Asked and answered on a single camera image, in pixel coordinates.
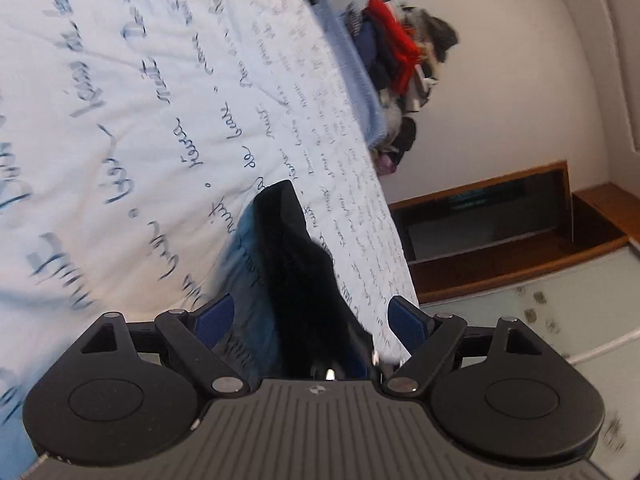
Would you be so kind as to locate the pile of clothes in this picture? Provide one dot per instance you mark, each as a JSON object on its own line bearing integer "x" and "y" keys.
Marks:
{"x": 401, "y": 48}

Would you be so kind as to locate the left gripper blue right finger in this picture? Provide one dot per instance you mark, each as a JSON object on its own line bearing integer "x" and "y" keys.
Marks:
{"x": 432, "y": 342}

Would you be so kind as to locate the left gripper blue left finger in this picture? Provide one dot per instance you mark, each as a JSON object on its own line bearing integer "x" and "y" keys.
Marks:
{"x": 190, "y": 339}

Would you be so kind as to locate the black pants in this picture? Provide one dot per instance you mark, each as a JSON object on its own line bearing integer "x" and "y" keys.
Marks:
{"x": 316, "y": 329}

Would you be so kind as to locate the wooden door frame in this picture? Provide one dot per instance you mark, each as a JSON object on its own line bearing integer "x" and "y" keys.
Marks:
{"x": 499, "y": 232}

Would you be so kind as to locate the white script-print bed sheet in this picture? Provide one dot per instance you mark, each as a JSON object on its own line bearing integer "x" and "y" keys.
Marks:
{"x": 135, "y": 135}

